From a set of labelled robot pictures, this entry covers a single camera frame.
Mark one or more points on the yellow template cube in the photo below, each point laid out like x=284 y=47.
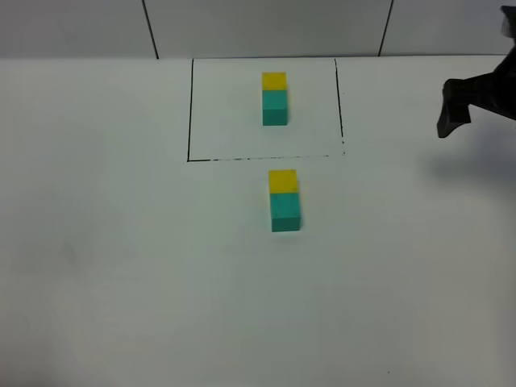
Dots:
x=274 y=81

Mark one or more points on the yellow wooden cube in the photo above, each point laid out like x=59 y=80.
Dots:
x=283 y=181

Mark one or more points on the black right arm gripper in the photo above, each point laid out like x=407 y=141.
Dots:
x=493 y=91

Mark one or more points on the teal wooden cube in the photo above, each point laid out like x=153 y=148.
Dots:
x=285 y=210

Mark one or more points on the teal template cube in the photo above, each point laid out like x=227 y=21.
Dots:
x=275 y=108

